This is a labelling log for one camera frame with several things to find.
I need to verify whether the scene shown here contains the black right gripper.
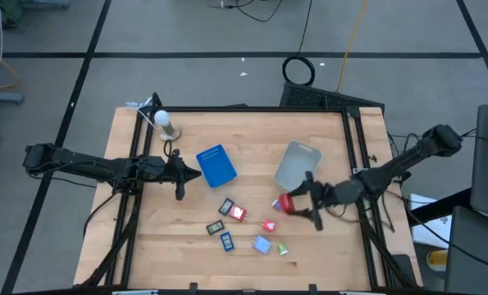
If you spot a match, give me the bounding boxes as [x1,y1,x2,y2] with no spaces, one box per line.
[288,170,368,232]

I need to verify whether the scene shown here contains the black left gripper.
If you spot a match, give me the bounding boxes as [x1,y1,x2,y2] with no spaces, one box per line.
[144,149,203,202]

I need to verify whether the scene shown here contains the red block plug adapter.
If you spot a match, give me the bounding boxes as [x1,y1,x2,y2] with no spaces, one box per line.
[277,193,296,215]

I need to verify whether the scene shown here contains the navy framed mini display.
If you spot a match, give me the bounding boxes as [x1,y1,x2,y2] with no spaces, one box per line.
[217,197,235,216]

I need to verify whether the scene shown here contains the black framed mini display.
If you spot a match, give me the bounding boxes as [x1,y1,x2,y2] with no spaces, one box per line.
[205,220,226,236]

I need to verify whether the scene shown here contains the blue framed mini display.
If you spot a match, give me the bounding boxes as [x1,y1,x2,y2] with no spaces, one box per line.
[220,231,235,252]

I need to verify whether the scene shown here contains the blue slotted plastic basket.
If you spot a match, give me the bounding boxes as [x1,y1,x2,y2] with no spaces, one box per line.
[195,143,239,189]

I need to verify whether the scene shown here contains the grey plastic bin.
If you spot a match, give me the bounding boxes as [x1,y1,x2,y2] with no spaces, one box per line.
[273,140,323,193]

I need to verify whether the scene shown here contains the light blue plug adapter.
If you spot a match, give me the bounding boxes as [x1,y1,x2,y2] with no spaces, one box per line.
[251,235,272,255]

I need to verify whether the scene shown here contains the white bulb on metal base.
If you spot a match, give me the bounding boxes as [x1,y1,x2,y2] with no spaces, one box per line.
[153,109,182,143]

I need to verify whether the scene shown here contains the clear plastic wrap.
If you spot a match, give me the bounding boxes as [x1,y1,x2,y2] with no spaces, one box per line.
[125,97,153,111]

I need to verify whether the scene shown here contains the black perforated panel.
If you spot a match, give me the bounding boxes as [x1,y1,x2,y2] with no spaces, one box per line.
[279,80,386,111]

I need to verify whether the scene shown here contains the white paper sheet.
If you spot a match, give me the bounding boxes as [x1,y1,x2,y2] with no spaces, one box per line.
[407,193,454,250]

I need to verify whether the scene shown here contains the black diagonal strut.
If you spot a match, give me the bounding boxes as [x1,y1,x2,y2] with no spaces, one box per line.
[406,187,473,227]

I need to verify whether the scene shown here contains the yellow container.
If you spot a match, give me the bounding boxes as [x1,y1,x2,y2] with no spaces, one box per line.
[426,249,449,272]

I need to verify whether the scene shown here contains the grey cabinet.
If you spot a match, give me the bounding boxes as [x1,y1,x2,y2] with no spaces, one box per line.
[444,205,488,295]

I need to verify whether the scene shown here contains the blue-grey stand foot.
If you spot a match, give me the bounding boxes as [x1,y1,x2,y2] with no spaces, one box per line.
[20,0,71,11]
[0,89,25,106]

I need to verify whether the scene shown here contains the green bag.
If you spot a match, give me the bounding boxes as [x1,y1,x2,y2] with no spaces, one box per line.
[0,0,25,28]

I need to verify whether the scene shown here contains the black aluminium table frame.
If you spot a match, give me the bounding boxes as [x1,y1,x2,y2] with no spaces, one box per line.
[77,92,419,295]

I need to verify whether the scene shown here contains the black coiled cable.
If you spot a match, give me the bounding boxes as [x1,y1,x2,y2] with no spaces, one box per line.
[281,0,317,87]

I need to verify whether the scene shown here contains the yellow floor cable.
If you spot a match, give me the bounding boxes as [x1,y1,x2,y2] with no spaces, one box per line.
[335,0,370,93]

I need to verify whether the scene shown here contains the black floor cables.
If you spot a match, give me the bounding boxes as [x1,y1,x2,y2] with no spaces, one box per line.
[207,0,285,24]

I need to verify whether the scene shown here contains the thin yellow cord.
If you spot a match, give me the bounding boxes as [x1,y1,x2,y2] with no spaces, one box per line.
[0,39,23,92]

